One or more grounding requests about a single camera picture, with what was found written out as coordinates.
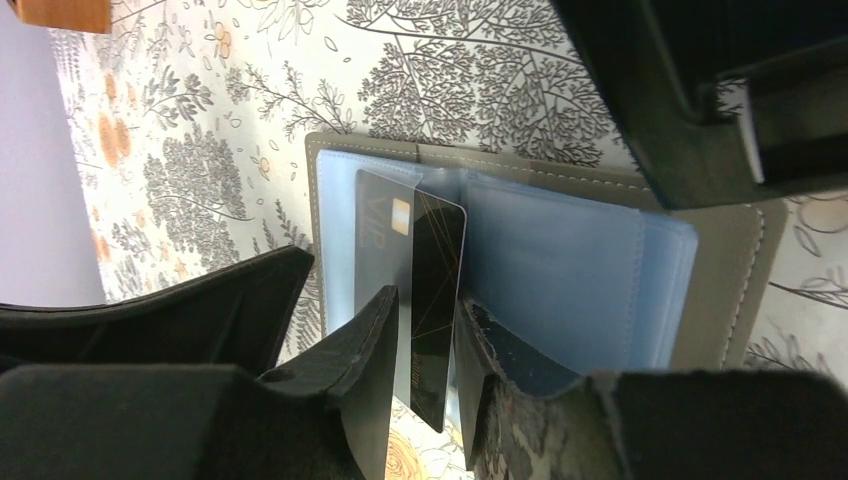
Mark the orange wooden compartment tray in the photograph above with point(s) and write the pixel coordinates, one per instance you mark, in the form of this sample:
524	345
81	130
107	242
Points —
92	16

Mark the grey leather card holder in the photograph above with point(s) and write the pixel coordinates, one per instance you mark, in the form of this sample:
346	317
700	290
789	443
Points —
583	264

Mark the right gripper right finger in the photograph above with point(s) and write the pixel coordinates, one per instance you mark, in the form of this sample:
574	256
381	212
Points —
525	416

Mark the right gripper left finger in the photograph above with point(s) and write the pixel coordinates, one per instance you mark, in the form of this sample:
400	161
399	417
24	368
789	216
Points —
324	414

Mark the black card tray box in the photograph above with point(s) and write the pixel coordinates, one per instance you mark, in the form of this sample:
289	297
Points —
721	102

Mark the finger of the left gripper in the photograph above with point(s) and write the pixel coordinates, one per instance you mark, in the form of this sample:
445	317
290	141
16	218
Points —
236	315

